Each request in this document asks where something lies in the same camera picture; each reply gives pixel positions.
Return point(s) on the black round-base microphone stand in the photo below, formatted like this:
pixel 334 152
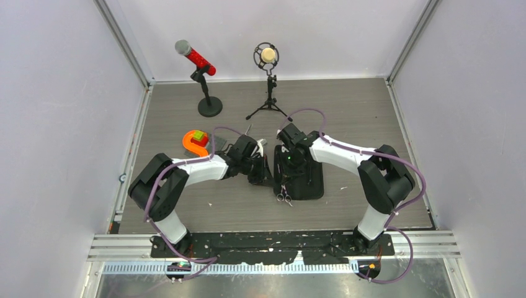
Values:
pixel 209 106

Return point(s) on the beige condenser microphone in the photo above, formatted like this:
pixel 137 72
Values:
pixel 265 53

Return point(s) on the silver thinning scissors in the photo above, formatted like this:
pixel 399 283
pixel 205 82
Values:
pixel 283 196

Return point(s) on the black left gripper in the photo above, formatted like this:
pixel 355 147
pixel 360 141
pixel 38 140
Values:
pixel 264 177

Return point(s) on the lime green toy brick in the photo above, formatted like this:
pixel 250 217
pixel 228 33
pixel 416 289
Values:
pixel 199 135

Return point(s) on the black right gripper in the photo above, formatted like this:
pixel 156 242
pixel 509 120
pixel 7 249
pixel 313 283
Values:
pixel 291 174

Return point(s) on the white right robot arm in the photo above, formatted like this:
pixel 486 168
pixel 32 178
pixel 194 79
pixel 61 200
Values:
pixel 385 179

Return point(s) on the red toy block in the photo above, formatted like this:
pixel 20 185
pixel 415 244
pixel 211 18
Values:
pixel 203 143

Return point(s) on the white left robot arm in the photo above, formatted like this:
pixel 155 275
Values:
pixel 158 187

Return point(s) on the black tripod microphone stand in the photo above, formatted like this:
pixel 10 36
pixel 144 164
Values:
pixel 270 102

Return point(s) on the red handheld microphone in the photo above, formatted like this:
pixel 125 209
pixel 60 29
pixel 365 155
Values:
pixel 183 48

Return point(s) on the black tool pouch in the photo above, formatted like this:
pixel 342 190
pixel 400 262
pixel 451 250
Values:
pixel 299 188

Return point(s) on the orange curved toy slide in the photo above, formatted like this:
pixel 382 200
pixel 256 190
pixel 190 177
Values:
pixel 186 140

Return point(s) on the grey studded base plate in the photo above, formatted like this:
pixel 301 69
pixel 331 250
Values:
pixel 218 144

